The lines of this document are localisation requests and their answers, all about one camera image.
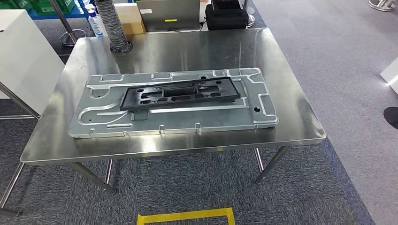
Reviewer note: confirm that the black plastic bracket part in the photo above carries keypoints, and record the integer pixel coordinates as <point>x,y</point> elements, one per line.
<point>132,104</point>

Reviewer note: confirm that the chrome chair base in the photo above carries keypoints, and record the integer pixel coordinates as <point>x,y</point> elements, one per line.
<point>382,4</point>

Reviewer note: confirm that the green plastic crate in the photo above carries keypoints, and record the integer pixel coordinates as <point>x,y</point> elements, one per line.
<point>15,3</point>
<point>40,6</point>

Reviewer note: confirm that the white angular box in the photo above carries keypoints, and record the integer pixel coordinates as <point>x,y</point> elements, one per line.
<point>392,76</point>

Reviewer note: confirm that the clear water bottle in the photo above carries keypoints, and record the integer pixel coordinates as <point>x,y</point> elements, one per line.
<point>94,24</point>

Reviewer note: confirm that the black round floor disc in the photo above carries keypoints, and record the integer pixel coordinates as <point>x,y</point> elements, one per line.
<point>392,118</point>

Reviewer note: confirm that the stainless steel table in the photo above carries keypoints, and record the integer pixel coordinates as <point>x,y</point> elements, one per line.
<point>18,100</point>

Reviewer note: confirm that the cardboard box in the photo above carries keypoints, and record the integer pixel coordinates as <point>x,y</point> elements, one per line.
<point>130,18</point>

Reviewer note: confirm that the stamped grey metal plate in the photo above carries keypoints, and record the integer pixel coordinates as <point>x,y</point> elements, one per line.
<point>186,121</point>

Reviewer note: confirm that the round steel stand base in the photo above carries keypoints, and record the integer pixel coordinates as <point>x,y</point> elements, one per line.
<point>251,20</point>

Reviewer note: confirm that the stainless steel workbench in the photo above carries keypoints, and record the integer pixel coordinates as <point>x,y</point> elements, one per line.
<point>186,49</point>

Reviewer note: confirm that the black carrying case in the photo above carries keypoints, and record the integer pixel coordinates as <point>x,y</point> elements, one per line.
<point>225,18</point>

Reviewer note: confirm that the steel stanchion pole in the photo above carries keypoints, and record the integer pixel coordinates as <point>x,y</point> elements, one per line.
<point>73,37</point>

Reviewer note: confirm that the white cabinet box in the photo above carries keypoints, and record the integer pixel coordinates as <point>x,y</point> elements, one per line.
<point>28,56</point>

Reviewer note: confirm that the grey flat panel case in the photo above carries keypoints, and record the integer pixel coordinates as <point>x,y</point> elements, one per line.
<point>168,12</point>

